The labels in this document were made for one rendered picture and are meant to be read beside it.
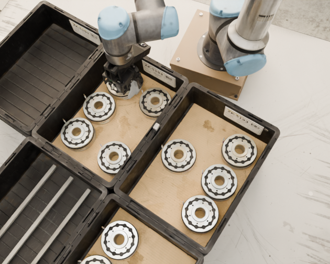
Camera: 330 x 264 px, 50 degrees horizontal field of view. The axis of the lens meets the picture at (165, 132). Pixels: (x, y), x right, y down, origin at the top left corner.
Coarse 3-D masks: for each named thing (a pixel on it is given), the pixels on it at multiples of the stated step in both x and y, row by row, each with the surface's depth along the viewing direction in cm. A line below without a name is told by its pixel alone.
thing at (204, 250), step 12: (192, 84) 106; (180, 96) 104; (216, 96) 104; (240, 108) 102; (168, 120) 102; (264, 120) 100; (156, 132) 101; (276, 132) 99; (264, 156) 96; (132, 168) 97; (120, 180) 96; (252, 180) 94; (120, 192) 95; (240, 192) 94; (132, 204) 93; (156, 216) 92; (228, 216) 91; (168, 228) 90; (192, 240) 89; (216, 240) 89; (204, 252) 88
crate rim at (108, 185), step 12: (96, 60) 111; (84, 72) 110; (168, 72) 108; (72, 84) 108; (168, 108) 103; (156, 120) 102; (36, 132) 103; (48, 144) 103; (144, 144) 100; (132, 156) 98; (84, 168) 99; (120, 168) 97; (96, 180) 96
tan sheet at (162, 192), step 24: (192, 120) 112; (216, 120) 112; (192, 144) 109; (216, 144) 109; (264, 144) 108; (192, 168) 106; (144, 192) 104; (168, 192) 104; (192, 192) 104; (168, 216) 101
